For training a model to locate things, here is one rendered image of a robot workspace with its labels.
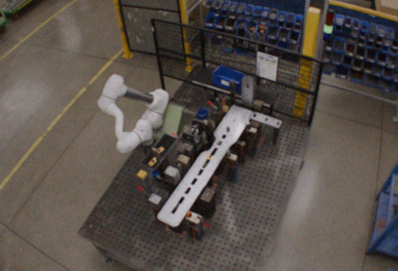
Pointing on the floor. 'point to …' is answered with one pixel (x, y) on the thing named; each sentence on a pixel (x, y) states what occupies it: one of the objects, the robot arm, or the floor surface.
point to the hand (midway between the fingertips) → (151, 158)
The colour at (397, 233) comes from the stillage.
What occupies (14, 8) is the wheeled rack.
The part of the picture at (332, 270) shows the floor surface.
